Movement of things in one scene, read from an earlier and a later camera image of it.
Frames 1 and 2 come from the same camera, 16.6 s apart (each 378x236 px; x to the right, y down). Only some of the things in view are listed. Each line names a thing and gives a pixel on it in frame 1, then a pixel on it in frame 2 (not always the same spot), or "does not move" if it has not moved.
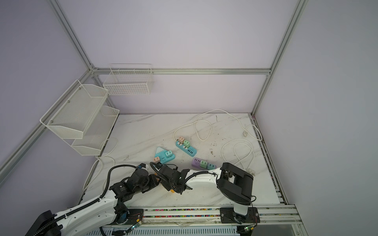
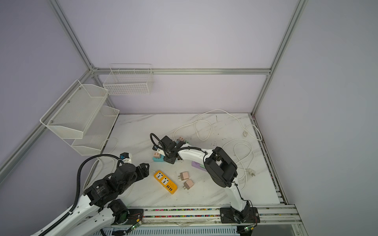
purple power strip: (196, 162) does not move
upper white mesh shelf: (71, 115) does not move
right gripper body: (168, 185) to (169, 158)
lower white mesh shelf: (97, 132) does not move
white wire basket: (133, 79) does not move
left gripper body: (150, 183) to (127, 185)
